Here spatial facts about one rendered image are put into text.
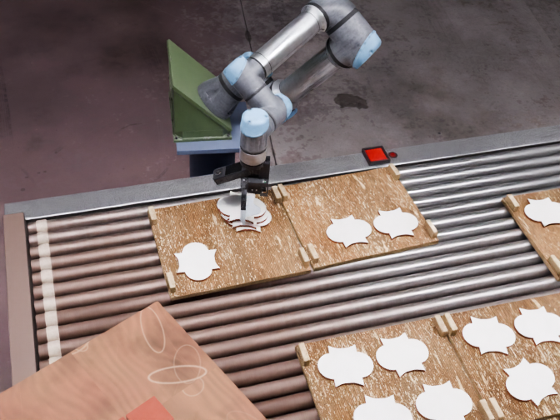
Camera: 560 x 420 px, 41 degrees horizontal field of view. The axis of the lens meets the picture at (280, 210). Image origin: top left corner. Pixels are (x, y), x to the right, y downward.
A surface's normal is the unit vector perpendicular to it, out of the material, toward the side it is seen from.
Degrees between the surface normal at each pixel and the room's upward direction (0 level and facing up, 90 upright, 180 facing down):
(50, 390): 0
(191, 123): 90
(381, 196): 0
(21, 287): 0
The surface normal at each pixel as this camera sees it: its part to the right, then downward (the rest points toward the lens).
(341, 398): 0.07, -0.71
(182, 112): 0.17, 0.70
